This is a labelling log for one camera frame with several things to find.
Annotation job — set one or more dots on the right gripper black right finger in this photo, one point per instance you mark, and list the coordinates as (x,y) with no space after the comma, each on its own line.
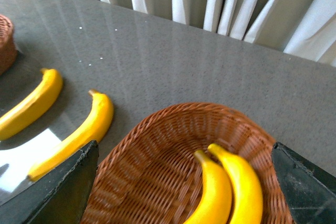
(309,190)

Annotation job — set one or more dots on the right brown wicker basket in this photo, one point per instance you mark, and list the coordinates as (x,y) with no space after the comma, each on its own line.
(151,176)

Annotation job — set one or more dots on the brown wicker basket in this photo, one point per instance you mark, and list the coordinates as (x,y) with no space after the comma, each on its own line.
(151,176)
(8,49)

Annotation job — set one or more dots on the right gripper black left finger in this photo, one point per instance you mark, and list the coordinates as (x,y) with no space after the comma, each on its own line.
(60,196)

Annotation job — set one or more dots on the white pleated curtain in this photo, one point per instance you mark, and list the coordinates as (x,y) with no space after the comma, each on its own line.
(303,28)

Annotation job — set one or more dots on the left brown wicker basket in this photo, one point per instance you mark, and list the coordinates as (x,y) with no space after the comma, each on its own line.
(8,49)

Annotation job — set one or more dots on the yellow banana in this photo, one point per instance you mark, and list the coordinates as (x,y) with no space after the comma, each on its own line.
(94,127)
(247,190)
(216,201)
(34,105)

